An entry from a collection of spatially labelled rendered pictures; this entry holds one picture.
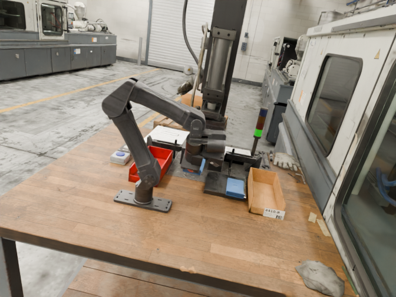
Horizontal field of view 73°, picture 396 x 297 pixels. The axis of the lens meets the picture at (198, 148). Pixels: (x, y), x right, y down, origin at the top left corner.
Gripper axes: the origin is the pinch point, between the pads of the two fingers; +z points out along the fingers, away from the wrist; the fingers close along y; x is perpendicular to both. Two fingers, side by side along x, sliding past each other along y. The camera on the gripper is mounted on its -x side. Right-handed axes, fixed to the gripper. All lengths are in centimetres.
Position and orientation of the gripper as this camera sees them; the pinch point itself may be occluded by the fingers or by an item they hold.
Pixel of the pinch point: (191, 170)
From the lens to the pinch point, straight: 102.9
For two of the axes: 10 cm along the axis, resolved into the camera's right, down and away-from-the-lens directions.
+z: -0.8, 5.8, 8.1
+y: 2.2, -7.8, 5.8
